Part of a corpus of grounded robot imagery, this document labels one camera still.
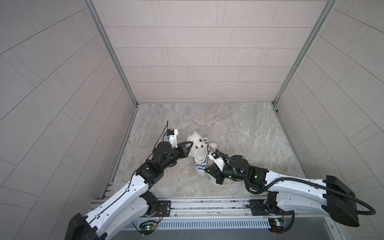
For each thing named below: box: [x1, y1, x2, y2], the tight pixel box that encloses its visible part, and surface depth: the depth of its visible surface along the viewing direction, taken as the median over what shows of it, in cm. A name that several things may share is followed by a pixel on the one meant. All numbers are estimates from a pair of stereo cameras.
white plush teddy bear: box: [187, 131, 217, 176], surface depth 74 cm
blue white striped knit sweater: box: [192, 138, 210, 170], surface depth 74 cm
